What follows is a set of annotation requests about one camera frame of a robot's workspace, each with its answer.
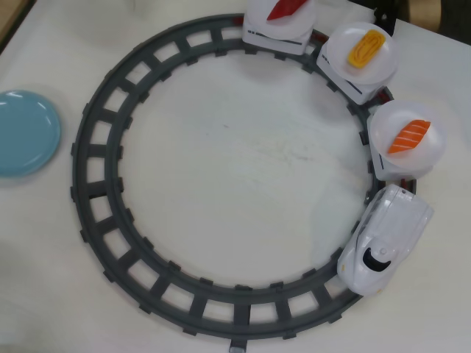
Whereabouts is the orange salmon sushi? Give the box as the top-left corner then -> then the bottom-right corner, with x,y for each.
387,119 -> 432,156

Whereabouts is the white plate for salmon sushi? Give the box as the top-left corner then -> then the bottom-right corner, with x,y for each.
369,100 -> 448,174

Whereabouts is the white Shinkansen toy locomotive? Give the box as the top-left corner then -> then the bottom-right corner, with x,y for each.
336,183 -> 436,297

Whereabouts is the white plate under egg sushi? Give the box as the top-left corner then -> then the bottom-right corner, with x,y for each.
326,21 -> 400,90

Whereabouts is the red tuna sushi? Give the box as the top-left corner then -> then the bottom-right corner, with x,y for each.
266,0 -> 311,22

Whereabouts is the yellow egg sushi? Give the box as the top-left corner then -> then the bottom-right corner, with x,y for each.
347,29 -> 388,69

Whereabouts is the blue round dish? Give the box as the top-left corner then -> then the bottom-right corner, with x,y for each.
0,89 -> 63,179

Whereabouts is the white train car carrying tuna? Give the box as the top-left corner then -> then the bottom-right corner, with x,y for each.
241,10 -> 314,57

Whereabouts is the white train car carrying salmon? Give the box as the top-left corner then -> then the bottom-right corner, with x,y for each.
369,139 -> 436,182

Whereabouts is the grey circular toy rail track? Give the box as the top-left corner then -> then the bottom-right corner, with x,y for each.
69,13 -> 421,353

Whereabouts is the black metal bracket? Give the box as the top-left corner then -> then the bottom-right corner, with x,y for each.
371,7 -> 397,38

